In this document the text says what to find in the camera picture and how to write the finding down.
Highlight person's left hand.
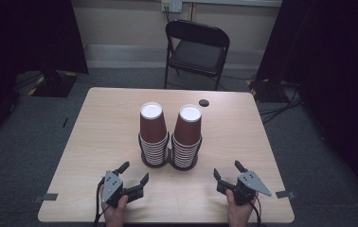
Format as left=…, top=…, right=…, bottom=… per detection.
left=99, top=185, right=130, bottom=227

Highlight black floor cables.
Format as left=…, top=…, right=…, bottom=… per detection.
left=258, top=80, right=304, bottom=125

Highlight single brown paper cup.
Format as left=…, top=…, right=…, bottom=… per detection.
left=173, top=103, right=204, bottom=147

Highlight grey tape strip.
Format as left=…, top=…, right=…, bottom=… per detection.
left=32, top=192, right=59, bottom=203
left=275, top=190, right=296, bottom=200

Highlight white wall socket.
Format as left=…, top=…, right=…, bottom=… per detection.
left=161, top=0, right=184, bottom=14

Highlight hand-held gripper cable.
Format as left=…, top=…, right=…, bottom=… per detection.
left=93, top=177, right=109, bottom=227
left=248, top=195, right=262, bottom=227

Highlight black stand base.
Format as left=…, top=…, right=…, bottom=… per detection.
left=246, top=78, right=283, bottom=104
left=27, top=69, right=79, bottom=98

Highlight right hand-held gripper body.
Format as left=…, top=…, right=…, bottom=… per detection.
left=232, top=170, right=273, bottom=206

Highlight black folding chair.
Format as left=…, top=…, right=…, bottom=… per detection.
left=163, top=19, right=231, bottom=92

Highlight right hand-held gripper cable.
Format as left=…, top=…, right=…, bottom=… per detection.
left=248, top=195, right=262, bottom=227

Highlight black curtain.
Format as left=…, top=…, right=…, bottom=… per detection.
left=0, top=0, right=90, bottom=149
left=255, top=0, right=358, bottom=211

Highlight left hand-held gripper cable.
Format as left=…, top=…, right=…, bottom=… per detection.
left=93, top=177, right=109, bottom=227

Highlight person's right hand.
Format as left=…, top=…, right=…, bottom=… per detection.
left=225, top=188, right=259, bottom=227

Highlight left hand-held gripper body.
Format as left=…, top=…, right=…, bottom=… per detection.
left=101, top=169, right=129, bottom=209

